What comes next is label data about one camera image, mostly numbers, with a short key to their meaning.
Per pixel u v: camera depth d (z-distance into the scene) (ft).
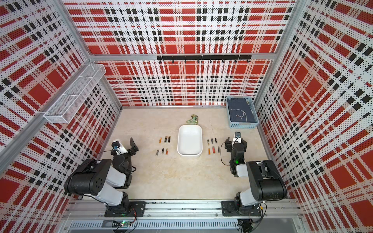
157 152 3.13
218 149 3.14
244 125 3.43
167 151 3.13
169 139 3.33
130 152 2.62
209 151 3.14
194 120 3.65
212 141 3.32
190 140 3.27
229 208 2.39
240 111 3.54
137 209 2.42
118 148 2.38
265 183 1.44
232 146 2.69
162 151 3.14
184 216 2.41
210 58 2.93
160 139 3.34
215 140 3.31
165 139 3.33
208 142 3.31
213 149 3.14
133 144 2.77
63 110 2.26
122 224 2.27
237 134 2.57
